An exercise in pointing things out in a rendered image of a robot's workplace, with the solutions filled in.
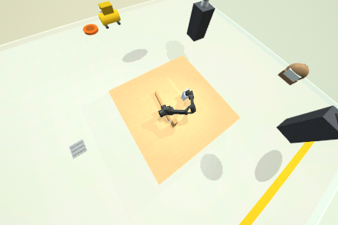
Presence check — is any wooden post with slot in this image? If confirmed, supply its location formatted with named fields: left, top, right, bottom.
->
left=171, top=118, right=178, bottom=127

